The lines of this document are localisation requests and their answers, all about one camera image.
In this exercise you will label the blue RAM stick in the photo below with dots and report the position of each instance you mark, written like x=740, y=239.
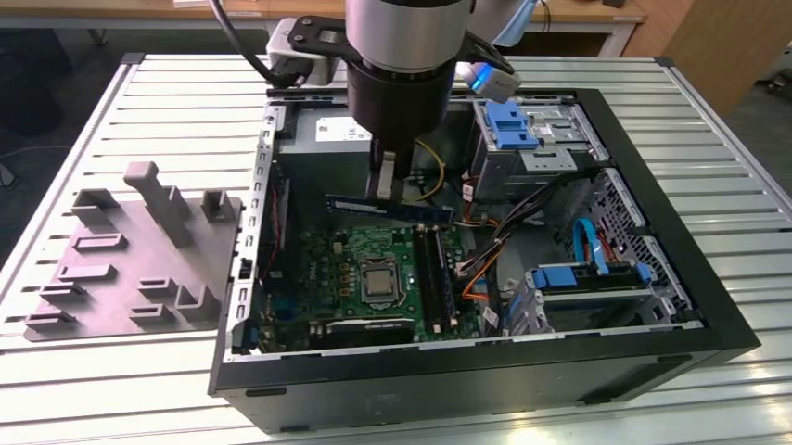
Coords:
x=420, y=212

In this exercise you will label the dark RAM stick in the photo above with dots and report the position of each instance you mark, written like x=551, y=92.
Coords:
x=444, y=278

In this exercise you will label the blue drive latch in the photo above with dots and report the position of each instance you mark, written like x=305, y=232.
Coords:
x=510, y=125

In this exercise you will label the grey power supply unit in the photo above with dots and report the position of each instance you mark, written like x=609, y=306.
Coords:
x=308, y=176

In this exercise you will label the silver drive cage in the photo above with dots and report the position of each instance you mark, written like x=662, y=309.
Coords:
x=543, y=162

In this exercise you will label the black CPU socket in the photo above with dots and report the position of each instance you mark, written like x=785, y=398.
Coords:
x=378, y=262

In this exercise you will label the green motherboard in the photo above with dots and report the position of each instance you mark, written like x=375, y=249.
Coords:
x=321, y=259

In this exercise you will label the silver CPU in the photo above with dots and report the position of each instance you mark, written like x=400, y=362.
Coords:
x=378, y=283

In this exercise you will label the blue board connector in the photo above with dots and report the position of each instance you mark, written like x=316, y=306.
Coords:
x=284, y=308

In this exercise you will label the black graphics card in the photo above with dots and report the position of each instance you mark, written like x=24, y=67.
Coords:
x=371, y=326

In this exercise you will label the hard disk in blue carrier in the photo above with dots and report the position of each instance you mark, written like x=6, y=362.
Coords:
x=587, y=275

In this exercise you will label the wooden desk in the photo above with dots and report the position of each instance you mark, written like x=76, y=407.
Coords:
x=122, y=11

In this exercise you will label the grey parts rack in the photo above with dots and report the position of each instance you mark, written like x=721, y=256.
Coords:
x=141, y=250

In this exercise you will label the wooden cabinet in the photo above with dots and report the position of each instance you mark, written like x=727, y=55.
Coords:
x=711, y=46

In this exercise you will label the black chair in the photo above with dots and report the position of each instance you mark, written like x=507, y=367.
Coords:
x=30, y=79

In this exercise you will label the black PC case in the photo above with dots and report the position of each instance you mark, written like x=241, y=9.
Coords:
x=432, y=385

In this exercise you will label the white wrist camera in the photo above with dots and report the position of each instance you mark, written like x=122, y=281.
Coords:
x=494, y=83
x=280, y=44

